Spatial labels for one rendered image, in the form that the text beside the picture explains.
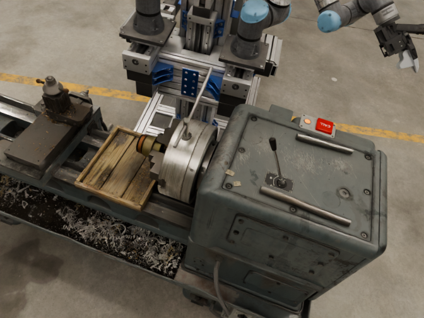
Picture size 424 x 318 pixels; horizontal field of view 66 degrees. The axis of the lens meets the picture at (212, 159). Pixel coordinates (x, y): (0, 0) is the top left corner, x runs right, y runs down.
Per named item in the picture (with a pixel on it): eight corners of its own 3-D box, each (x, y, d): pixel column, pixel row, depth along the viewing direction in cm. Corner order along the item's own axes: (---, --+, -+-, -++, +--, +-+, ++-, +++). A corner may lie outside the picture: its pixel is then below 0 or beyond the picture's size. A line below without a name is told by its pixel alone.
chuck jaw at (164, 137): (185, 148, 128) (194, 120, 125) (182, 151, 123) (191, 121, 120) (159, 139, 129) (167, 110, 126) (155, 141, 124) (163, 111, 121)
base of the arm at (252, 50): (233, 38, 165) (236, 20, 158) (262, 45, 165) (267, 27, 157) (227, 55, 156) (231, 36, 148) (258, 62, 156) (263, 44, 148)
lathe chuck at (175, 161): (207, 152, 147) (213, 106, 120) (180, 213, 131) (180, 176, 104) (188, 145, 148) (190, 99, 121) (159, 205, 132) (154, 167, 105)
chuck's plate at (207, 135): (214, 154, 147) (222, 110, 120) (188, 216, 131) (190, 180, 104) (207, 152, 147) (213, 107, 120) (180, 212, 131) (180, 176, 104)
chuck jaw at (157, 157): (179, 158, 122) (166, 179, 114) (178, 166, 126) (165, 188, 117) (152, 148, 124) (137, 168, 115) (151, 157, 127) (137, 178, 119)
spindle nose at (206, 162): (217, 160, 139) (223, 132, 121) (200, 202, 129) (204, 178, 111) (211, 158, 140) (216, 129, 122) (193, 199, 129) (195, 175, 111)
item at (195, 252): (286, 260, 220) (343, 196, 152) (271, 335, 191) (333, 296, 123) (203, 229, 226) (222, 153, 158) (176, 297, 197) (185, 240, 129)
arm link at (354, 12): (326, 14, 126) (349, -3, 116) (342, 7, 131) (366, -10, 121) (335, 33, 126) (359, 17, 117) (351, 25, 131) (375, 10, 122)
